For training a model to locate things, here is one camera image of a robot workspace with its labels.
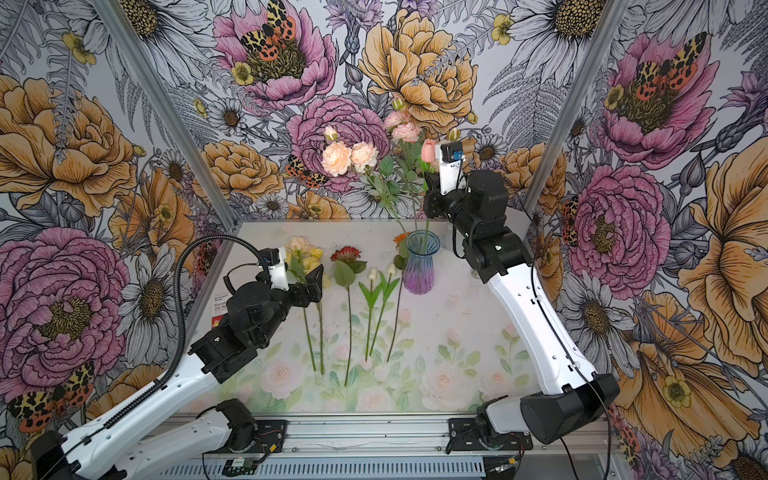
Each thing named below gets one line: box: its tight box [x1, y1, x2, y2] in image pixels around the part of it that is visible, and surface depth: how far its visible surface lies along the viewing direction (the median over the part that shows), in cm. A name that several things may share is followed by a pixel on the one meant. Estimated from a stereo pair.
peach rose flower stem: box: [321, 141, 407, 237], surface depth 70 cm
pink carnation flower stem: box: [384, 98, 422, 235], surface depth 81 cm
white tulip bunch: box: [358, 263, 400, 362], surface depth 103 cm
